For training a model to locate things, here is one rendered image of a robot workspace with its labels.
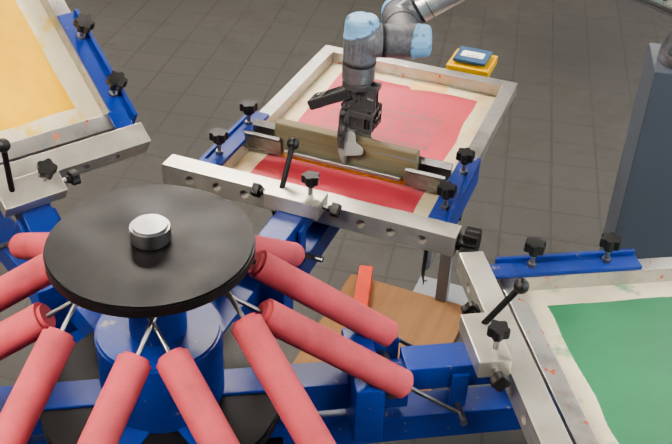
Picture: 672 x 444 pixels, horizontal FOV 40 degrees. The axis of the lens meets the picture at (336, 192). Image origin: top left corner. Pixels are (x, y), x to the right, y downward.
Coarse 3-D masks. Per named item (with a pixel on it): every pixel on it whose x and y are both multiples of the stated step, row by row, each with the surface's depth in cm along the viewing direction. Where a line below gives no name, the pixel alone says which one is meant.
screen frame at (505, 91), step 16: (336, 48) 277; (320, 64) 267; (384, 64) 270; (400, 64) 269; (416, 64) 269; (304, 80) 258; (432, 80) 267; (448, 80) 265; (464, 80) 264; (480, 80) 262; (496, 80) 263; (288, 96) 250; (496, 96) 254; (512, 96) 257; (272, 112) 242; (496, 112) 247; (480, 128) 239; (496, 128) 243; (480, 144) 232
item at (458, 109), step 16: (416, 96) 260; (432, 96) 261; (448, 96) 261; (448, 112) 253; (464, 112) 253; (448, 128) 246; (432, 144) 238; (448, 144) 238; (352, 176) 224; (336, 192) 218; (352, 192) 218; (368, 192) 218; (384, 192) 218; (400, 192) 219; (416, 192) 219; (400, 208) 213
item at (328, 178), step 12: (336, 84) 265; (384, 84) 266; (396, 84) 266; (384, 96) 259; (396, 96) 260; (324, 108) 252; (300, 120) 246; (312, 120) 246; (276, 156) 230; (264, 168) 225; (276, 168) 226; (300, 168) 226; (312, 168) 226; (324, 168) 226; (288, 180) 221; (300, 180) 221; (324, 180) 222; (336, 180) 222
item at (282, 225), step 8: (280, 216) 194; (288, 216) 194; (296, 216) 194; (272, 224) 191; (280, 224) 191; (288, 224) 191; (296, 224) 191; (304, 224) 196; (264, 232) 189; (272, 232) 189; (280, 232) 189; (288, 232) 189; (296, 232) 192; (288, 240) 188; (296, 240) 193
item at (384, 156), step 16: (288, 128) 223; (304, 128) 221; (320, 128) 222; (304, 144) 223; (320, 144) 222; (336, 144) 220; (368, 144) 217; (384, 144) 216; (352, 160) 221; (368, 160) 219; (384, 160) 217; (400, 160) 216; (416, 160) 215
